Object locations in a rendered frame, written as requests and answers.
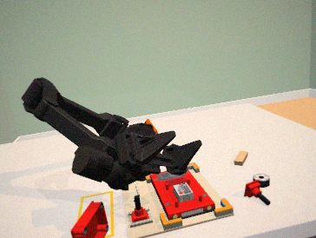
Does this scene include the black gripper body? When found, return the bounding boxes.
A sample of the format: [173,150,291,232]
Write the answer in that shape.
[115,131,188,182]

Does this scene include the small tan wooden block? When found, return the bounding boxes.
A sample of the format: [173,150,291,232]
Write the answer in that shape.
[234,151,248,166]

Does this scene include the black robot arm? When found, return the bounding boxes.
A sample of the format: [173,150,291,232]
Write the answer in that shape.
[22,77,155,191]

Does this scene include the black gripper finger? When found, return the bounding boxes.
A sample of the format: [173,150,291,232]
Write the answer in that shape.
[171,140,202,170]
[130,130,176,164]

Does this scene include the red hollow shell with corner bosses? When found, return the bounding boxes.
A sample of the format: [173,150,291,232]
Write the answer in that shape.
[71,201,109,238]

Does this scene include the small black toy tyre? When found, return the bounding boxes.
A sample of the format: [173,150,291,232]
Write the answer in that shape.
[253,174,270,188]

